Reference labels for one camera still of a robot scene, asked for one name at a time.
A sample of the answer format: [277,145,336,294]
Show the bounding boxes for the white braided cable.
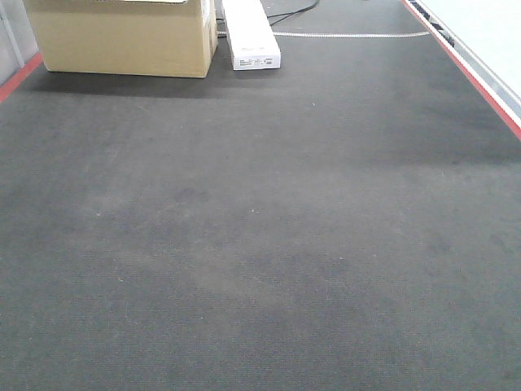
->
[271,30,431,40]

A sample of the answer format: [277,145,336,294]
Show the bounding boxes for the red conveyor frame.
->
[50,1,520,137]

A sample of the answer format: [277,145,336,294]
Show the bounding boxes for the cardboard box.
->
[24,0,217,78]

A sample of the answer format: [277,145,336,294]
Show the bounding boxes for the white long box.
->
[221,0,281,71]

